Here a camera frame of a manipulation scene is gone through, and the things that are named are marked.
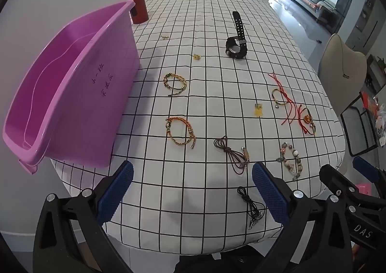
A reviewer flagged black wristwatch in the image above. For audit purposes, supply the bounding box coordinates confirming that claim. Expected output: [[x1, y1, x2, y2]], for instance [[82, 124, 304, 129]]
[[225, 11, 248, 60]]

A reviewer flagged red cord bracelet orange charm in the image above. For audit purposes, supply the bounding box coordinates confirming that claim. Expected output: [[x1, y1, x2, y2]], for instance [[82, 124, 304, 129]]
[[297, 104, 318, 135]]

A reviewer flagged colourful clutter pile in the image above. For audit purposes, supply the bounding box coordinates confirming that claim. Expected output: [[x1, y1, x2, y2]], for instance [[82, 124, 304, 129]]
[[360, 92, 386, 147]]

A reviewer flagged red water bottle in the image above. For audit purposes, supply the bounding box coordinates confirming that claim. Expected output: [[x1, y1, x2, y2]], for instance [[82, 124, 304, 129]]
[[125, 0, 149, 24]]

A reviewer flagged mixed bead bracelet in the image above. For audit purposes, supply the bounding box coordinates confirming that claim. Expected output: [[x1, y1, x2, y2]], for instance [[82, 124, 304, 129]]
[[276, 142, 303, 182]]

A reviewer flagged black framed mesh panel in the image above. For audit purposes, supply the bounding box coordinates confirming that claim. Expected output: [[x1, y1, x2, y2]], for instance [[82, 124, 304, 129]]
[[340, 101, 379, 157]]

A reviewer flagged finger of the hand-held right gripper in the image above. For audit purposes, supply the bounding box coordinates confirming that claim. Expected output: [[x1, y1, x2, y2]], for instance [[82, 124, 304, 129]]
[[319, 164, 372, 211], [352, 156, 386, 199]]

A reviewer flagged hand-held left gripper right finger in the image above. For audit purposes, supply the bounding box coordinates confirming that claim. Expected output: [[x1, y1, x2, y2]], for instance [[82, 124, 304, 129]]
[[252, 162, 353, 273]]

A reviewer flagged green yellow braided bracelet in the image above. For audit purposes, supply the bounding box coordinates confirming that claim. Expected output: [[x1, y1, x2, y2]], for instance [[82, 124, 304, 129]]
[[163, 73, 187, 98]]

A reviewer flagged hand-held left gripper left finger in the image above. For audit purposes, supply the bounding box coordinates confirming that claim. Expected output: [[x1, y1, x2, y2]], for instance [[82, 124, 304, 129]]
[[33, 160, 135, 273]]

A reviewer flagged beige chair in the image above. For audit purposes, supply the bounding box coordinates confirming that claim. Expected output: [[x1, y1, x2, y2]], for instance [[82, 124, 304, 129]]
[[318, 33, 368, 117]]

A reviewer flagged orange braided bracelet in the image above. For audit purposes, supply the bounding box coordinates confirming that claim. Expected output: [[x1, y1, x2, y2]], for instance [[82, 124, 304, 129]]
[[165, 117, 196, 148]]

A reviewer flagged black cord necklace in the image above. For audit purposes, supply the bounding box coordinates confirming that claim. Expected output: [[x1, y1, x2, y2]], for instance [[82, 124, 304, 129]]
[[237, 186, 266, 230]]

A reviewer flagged purple plastic tub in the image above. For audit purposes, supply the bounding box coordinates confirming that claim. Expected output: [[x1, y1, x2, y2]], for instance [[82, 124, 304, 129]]
[[2, 0, 141, 175]]

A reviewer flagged red string bracelet gold ring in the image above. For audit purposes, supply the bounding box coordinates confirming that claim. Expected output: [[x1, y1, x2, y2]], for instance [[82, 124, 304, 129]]
[[268, 73, 297, 126]]

